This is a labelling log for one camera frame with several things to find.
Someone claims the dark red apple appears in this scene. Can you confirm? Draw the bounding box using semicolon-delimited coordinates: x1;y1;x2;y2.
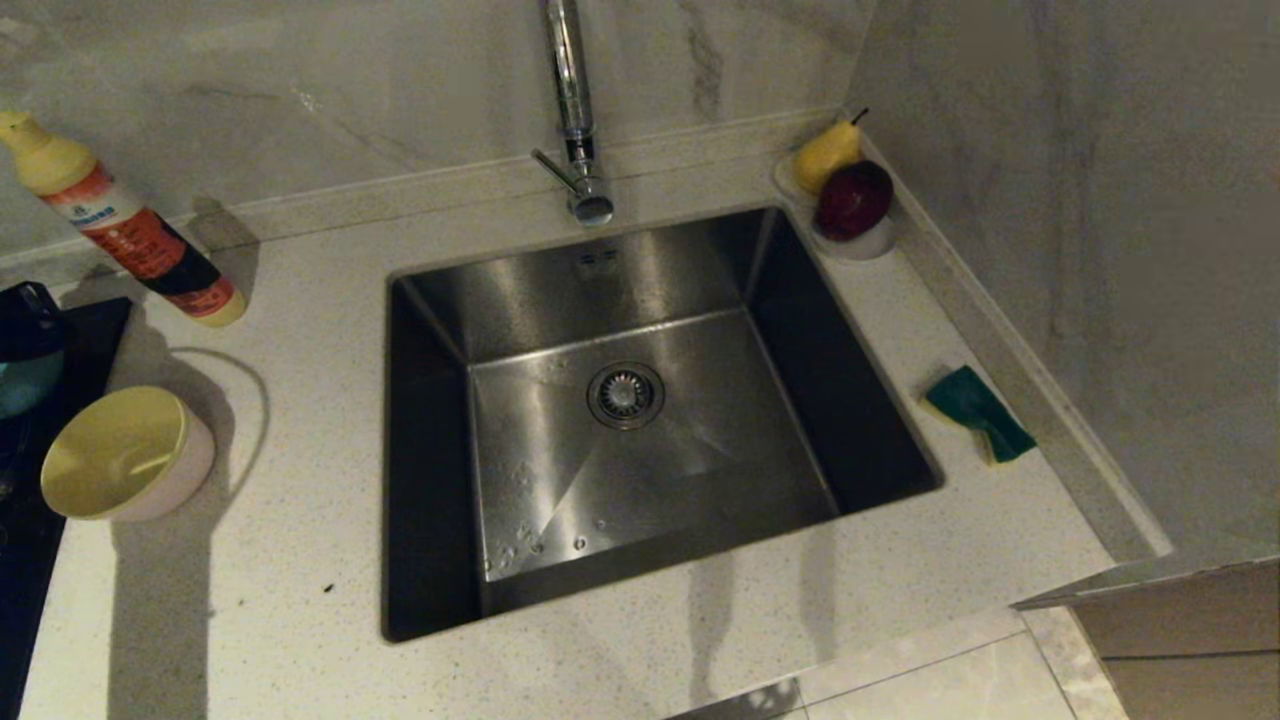
815;160;894;242

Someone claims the light wooden cabinet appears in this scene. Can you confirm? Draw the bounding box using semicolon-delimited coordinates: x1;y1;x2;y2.
1010;555;1280;720

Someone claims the yellow pear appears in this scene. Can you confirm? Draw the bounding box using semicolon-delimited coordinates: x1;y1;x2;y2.
795;108;869;194

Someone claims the black glass cooktop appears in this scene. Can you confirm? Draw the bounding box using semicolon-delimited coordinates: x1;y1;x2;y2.
0;297;134;720

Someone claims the chrome faucet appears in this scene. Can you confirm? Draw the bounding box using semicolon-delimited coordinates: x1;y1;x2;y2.
530;0;616;226

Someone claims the yellow plastic bowl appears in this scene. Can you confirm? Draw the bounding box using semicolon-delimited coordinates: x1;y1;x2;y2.
40;387;189;521

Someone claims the round metal drain strainer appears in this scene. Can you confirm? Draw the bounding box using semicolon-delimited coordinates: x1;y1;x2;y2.
587;361;666;431

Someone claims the small white fruit dish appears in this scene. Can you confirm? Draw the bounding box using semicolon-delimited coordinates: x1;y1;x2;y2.
772;150;898;263

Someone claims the stainless steel sink basin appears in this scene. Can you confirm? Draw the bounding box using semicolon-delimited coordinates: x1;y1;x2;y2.
380;205;946;643

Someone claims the yellow green sponge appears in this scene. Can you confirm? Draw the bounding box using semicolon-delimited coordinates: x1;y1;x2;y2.
922;365;1038;465

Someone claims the pink plastic bowl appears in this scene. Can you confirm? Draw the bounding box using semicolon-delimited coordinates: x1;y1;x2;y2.
110;400;216;523

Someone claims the blue plastic bowl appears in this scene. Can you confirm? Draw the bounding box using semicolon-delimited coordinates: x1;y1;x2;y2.
0;350;66;421

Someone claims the orange yellow detergent bottle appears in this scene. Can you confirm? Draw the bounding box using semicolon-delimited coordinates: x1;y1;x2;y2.
0;110;247;328

